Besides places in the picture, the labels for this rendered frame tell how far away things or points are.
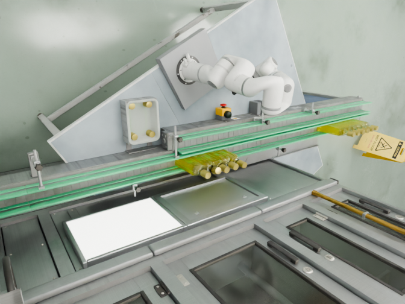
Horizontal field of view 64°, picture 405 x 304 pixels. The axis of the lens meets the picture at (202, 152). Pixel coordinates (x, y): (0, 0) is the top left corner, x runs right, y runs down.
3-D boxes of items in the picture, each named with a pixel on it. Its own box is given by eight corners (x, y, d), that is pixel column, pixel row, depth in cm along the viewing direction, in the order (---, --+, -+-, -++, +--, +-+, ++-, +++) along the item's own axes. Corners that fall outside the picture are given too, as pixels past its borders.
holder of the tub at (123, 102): (124, 151, 174) (129, 155, 167) (119, 99, 165) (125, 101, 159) (153, 145, 183) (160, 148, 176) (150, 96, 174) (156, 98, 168)
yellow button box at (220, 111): (214, 118, 202) (222, 120, 196) (214, 106, 199) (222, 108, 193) (223, 116, 205) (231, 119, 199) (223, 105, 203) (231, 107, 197)
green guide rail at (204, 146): (174, 151, 175) (182, 154, 169) (174, 149, 175) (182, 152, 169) (361, 110, 267) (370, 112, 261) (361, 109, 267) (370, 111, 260)
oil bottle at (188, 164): (174, 164, 178) (195, 177, 162) (174, 155, 177) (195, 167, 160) (183, 163, 181) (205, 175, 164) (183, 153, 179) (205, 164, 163)
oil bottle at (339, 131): (316, 130, 241) (351, 139, 219) (317, 123, 239) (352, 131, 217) (320, 129, 244) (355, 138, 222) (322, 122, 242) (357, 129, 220)
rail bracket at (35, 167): (29, 176, 147) (37, 194, 129) (22, 140, 142) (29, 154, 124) (41, 174, 150) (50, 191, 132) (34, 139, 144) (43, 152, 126)
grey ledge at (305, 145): (207, 168, 204) (217, 174, 196) (207, 155, 202) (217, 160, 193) (307, 142, 254) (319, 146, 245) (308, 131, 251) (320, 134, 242)
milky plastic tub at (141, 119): (123, 142, 171) (129, 146, 165) (119, 99, 164) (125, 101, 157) (153, 136, 181) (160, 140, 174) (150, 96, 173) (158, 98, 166)
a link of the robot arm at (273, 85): (239, 102, 145) (264, 113, 135) (243, 72, 138) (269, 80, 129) (260, 98, 153) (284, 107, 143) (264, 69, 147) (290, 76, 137)
